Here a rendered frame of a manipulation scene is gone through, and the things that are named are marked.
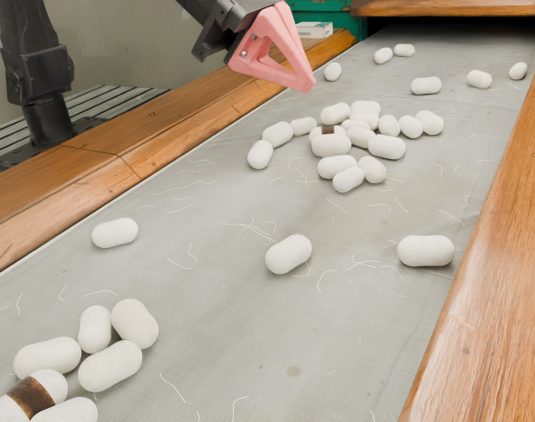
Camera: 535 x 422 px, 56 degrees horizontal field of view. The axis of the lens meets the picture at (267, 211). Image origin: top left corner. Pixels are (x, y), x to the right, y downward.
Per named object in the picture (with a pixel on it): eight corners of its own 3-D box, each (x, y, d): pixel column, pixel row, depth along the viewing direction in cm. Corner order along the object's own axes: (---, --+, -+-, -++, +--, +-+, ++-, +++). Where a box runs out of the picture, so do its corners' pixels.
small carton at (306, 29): (292, 38, 88) (291, 26, 87) (301, 33, 90) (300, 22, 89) (324, 38, 85) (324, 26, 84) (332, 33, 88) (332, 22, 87)
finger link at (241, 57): (352, 48, 48) (282, -19, 49) (321, 68, 43) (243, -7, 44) (313, 97, 53) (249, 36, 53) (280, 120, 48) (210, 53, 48)
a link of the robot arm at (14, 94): (70, 52, 75) (50, 49, 78) (14, 67, 69) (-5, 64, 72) (82, 94, 78) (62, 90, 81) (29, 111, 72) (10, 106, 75)
